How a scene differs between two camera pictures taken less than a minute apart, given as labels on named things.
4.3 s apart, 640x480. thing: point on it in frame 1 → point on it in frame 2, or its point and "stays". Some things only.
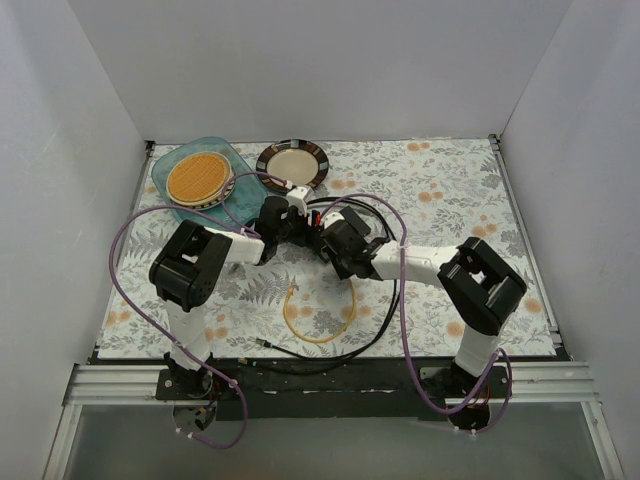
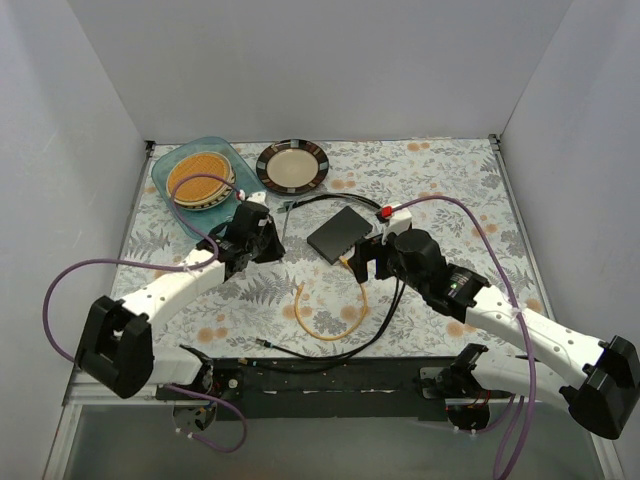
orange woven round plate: (197, 180) stays
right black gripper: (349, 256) → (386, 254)
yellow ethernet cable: (354, 299) → (298, 291)
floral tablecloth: (421, 193) stays
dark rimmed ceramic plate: (298, 161) stays
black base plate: (333, 388) stays
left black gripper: (296, 228) → (267, 240)
